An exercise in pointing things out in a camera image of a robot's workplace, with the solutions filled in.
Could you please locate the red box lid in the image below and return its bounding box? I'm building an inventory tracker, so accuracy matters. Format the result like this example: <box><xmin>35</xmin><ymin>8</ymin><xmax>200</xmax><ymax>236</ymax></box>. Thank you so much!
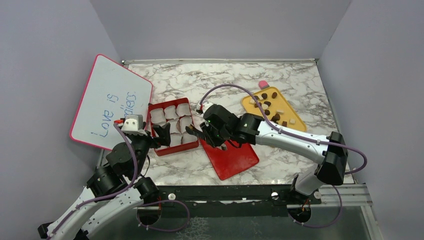
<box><xmin>200</xmin><ymin>139</ymin><xmax>260</xmax><ymax>181</ymax></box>

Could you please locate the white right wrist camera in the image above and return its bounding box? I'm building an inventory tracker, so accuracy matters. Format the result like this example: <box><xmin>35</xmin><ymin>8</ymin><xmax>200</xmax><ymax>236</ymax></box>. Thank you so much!
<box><xmin>196</xmin><ymin>101</ymin><xmax>214</xmax><ymax>115</ymax></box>

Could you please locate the pink eraser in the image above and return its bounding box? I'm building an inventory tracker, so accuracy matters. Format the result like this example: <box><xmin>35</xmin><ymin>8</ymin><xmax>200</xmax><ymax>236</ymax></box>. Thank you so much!
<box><xmin>258</xmin><ymin>80</ymin><xmax>269</xmax><ymax>90</ymax></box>

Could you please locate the yellow plastic tray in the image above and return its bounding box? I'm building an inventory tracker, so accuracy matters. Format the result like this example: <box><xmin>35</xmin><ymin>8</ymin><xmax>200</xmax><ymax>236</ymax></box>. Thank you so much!
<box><xmin>253</xmin><ymin>86</ymin><xmax>307</xmax><ymax>132</ymax></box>

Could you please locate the pink framed whiteboard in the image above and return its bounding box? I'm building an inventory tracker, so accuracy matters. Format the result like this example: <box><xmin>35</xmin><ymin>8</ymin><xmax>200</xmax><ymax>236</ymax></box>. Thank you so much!
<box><xmin>69</xmin><ymin>54</ymin><xmax>153</xmax><ymax>150</ymax></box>

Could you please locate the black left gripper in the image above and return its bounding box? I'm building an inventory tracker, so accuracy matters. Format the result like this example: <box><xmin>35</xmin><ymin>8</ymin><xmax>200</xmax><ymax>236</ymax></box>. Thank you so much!
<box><xmin>129</xmin><ymin>121</ymin><xmax>171</xmax><ymax>178</ymax></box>

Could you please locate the red chocolate box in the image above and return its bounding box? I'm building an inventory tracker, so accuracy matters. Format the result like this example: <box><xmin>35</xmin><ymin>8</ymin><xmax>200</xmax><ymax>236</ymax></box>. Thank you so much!
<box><xmin>148</xmin><ymin>97</ymin><xmax>199</xmax><ymax>157</ymax></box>

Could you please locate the black metal base rail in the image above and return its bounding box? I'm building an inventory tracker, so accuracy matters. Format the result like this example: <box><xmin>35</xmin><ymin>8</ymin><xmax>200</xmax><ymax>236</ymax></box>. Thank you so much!
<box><xmin>136</xmin><ymin>184</ymin><xmax>321</xmax><ymax>220</ymax></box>

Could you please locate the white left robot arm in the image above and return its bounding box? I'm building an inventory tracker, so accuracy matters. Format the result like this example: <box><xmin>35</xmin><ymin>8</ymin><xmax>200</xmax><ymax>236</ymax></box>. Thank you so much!
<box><xmin>37</xmin><ymin>115</ymin><xmax>171</xmax><ymax>240</ymax></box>

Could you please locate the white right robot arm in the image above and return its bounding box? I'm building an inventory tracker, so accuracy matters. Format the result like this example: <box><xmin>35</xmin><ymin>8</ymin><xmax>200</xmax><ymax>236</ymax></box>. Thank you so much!
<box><xmin>185</xmin><ymin>104</ymin><xmax>348</xmax><ymax>204</ymax></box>

